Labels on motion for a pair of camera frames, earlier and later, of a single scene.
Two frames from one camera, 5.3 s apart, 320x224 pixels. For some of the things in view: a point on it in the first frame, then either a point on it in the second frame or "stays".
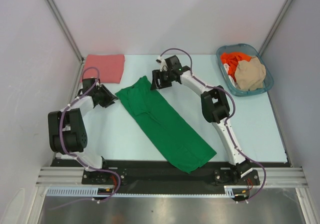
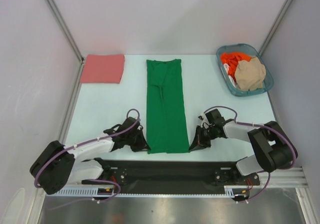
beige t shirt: x=250 y=75 stays
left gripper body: x=105 y=98 to x=131 y=140
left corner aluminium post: x=62 y=21 stays
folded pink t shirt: x=110 y=67 stays
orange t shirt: x=232 y=59 stays
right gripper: x=158 y=74 to x=199 y=142
